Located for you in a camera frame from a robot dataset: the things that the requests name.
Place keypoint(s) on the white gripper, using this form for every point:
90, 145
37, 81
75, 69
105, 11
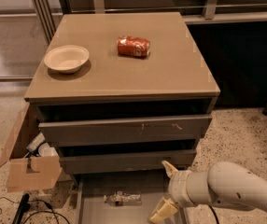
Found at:
177, 187

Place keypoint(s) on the clear plastic water bottle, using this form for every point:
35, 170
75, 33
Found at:
121, 198

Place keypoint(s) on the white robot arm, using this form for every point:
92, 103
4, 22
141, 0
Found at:
224, 185

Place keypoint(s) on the grey top drawer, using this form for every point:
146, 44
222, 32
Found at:
124, 131

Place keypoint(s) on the grey drawer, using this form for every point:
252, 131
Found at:
125, 162
91, 208
124, 131

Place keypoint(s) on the grey bottom drawer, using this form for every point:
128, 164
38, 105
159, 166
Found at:
91, 208

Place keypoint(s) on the grey middle drawer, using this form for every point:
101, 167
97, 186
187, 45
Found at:
125, 162

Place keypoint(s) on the grey drawer cabinet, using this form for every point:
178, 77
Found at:
173, 80

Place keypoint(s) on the white bottle in box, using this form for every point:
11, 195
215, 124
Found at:
36, 142

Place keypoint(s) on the white cup in box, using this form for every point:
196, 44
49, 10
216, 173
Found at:
45, 150

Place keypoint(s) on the black power strip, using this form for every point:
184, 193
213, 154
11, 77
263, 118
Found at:
22, 208

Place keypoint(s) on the brown cardboard box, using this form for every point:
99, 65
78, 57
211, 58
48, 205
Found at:
33, 173

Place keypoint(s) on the crushed red soda can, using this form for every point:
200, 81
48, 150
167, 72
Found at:
133, 46

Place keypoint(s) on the beige paper bowl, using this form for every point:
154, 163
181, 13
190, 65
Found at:
66, 59

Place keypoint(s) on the metal railing frame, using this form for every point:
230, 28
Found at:
193, 11

